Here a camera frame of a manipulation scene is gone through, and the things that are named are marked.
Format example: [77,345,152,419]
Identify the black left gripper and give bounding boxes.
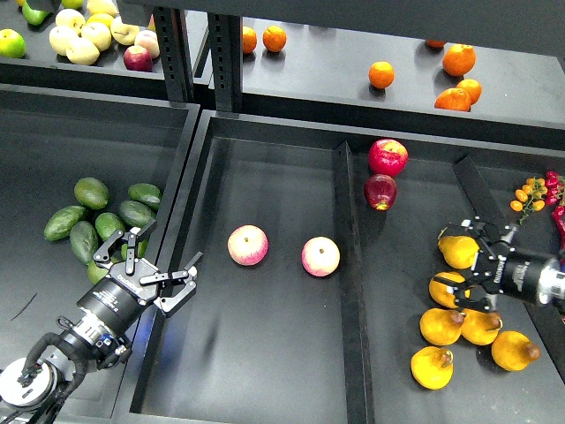
[76,217,204,335]

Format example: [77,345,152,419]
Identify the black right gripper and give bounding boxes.
[437,216,556,313]

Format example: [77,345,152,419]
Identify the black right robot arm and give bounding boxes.
[438,217,564,313]

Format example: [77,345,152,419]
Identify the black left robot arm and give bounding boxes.
[1,221,202,423]

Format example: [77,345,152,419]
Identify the yellow pear top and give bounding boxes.
[438,232,479,269]

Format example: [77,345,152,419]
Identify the avocado centre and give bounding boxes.
[94,212,125,241]

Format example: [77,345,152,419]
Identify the avocado lower left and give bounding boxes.
[69,221,99,265]

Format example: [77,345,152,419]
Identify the avocado top right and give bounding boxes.
[128,183,162,210]

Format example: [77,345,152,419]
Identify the avocado far left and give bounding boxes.
[43,205,88,242]

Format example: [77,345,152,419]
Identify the avocado top left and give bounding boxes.
[73,178,110,210]

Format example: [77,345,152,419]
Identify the pale yellow pear front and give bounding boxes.
[65,37,100,65]

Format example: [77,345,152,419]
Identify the pale yellow pear right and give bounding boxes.
[109,16,140,46]

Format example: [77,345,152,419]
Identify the pale yellow pear centre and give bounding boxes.
[81,22,112,52]

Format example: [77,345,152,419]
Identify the orange cherry tomato bunch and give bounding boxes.
[509,178,547,225]

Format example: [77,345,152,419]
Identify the black right bin divider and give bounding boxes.
[453,156,564,375]

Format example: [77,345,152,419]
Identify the black bin divider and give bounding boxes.
[332,141,375,423]
[453,156,564,375]

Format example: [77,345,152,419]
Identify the red chili peppers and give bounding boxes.
[545,170,565,271]

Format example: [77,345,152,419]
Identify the pink apple left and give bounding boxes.
[227,224,268,266]

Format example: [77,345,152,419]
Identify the pink apple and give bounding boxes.
[301,237,341,277]
[227,224,268,266]

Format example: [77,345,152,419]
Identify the dark red apple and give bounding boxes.
[364,174,397,211]

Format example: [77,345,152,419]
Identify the bright red apple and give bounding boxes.
[368,139,409,177]

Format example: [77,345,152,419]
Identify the pink apple right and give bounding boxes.
[301,237,341,277]

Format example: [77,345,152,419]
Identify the black middle bin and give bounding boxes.
[115,111,564,423]

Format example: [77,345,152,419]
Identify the black bin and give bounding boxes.
[115,111,564,423]
[0,84,200,420]

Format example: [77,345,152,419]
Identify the black left bin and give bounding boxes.
[0,84,200,420]

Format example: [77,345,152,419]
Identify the orange on shelf front right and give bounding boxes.
[434,87,471,111]

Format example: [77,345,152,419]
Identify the orange on shelf small right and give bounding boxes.
[456,79,482,105]

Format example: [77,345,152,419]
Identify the large orange on shelf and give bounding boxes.
[442,43,477,77]

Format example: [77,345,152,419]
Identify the orange on shelf middle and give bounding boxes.
[368,61,396,89]

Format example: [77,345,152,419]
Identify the red apple on shelf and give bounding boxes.
[123,45,153,72]

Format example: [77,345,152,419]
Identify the peach on shelf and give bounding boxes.
[134,29,160,59]

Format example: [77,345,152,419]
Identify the black shelf post left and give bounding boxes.
[153,6,194,103]

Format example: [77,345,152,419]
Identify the black shelf post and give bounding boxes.
[207,12,243,112]
[153,6,194,103]

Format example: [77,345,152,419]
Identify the black shelf post right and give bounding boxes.
[207,12,243,112]

